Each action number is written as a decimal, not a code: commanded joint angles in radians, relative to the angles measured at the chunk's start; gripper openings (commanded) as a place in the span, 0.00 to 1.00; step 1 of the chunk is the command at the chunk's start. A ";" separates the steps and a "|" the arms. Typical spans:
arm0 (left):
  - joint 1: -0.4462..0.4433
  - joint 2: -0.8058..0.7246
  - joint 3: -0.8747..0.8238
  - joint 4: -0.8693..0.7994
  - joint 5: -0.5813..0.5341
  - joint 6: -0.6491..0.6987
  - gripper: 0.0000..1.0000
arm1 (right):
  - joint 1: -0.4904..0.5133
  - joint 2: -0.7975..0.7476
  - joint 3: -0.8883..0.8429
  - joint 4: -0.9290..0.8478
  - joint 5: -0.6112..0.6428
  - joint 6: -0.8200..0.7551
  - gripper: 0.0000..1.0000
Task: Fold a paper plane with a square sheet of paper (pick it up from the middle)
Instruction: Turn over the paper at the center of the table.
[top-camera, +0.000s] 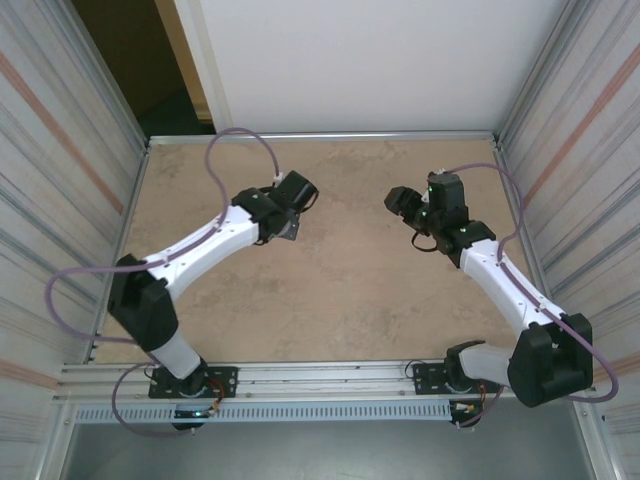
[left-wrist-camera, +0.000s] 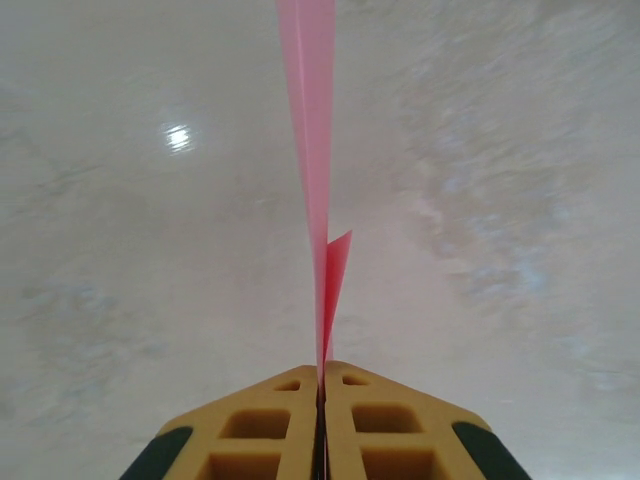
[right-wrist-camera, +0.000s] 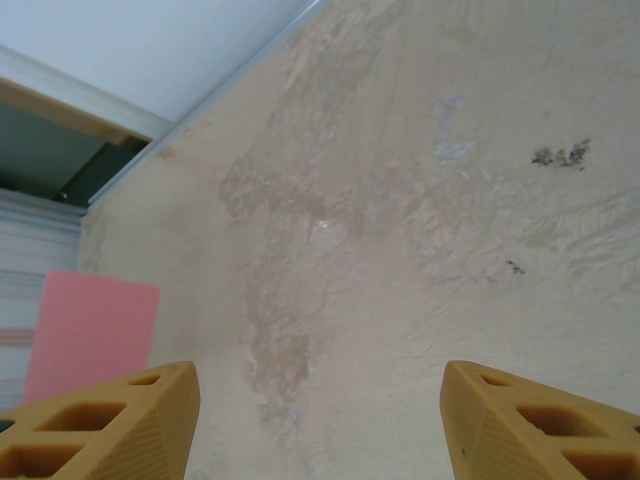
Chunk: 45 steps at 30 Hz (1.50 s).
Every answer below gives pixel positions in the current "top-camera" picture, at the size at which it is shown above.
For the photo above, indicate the aluminium frame post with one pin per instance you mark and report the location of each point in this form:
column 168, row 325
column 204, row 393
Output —
column 104, row 75
column 537, row 75

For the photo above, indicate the grey metal shelf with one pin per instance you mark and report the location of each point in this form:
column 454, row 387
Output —
column 320, row 455

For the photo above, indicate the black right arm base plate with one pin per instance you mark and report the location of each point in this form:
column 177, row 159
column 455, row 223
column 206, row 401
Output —
column 425, row 375

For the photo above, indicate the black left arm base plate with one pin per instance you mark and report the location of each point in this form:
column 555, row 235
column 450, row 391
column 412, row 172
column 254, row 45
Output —
column 227, row 380

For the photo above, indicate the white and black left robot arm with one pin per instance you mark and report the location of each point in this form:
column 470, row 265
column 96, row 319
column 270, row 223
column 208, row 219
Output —
column 200, row 245

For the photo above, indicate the long aluminium mounting rail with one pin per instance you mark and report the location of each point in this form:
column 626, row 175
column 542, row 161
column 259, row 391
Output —
column 320, row 380

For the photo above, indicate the aluminium table edge bar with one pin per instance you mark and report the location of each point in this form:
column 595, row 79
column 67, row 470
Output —
column 350, row 136

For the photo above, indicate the aluminium table side bar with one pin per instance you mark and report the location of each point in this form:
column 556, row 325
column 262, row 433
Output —
column 135, row 192
column 530, row 260

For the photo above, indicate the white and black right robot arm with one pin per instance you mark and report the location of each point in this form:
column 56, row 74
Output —
column 500, row 280

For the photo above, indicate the white door frame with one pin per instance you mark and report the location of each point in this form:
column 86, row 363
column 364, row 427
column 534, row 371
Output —
column 202, row 60

